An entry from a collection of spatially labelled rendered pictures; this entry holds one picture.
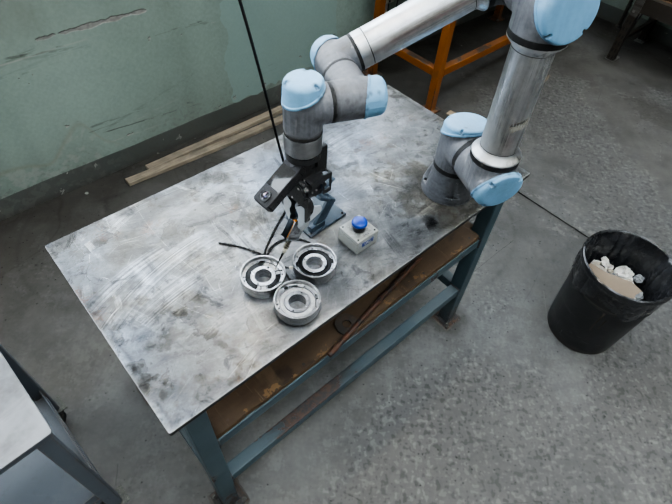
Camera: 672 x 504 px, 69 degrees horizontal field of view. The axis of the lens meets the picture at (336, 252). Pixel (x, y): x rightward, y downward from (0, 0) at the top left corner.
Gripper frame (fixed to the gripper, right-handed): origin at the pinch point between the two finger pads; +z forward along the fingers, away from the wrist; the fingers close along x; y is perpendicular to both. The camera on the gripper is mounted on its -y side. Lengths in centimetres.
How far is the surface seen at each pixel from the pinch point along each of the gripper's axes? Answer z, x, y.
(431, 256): 38, -12, 46
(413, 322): 69, -15, 42
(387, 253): 13.2, -13.5, 18.7
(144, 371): 13.2, -1.0, -42.0
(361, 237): 8.7, -7.8, 14.5
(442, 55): 56, 82, 181
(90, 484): 60, 8, -65
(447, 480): 93, -57, 17
